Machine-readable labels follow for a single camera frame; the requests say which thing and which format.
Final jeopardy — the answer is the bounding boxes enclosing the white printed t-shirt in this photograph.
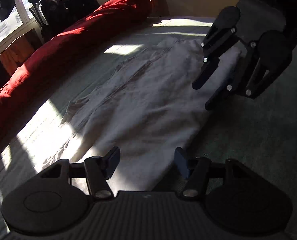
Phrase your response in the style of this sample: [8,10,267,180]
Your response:
[46,36,241,192]

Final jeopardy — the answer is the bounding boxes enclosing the dark hanging jacket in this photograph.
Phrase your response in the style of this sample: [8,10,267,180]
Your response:
[41,0,100,42]

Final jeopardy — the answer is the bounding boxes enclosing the orange hanging garment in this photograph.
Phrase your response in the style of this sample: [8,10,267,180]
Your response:
[0,36,35,76]

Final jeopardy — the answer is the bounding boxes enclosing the red duvet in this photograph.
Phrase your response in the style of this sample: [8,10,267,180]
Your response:
[0,0,152,144]

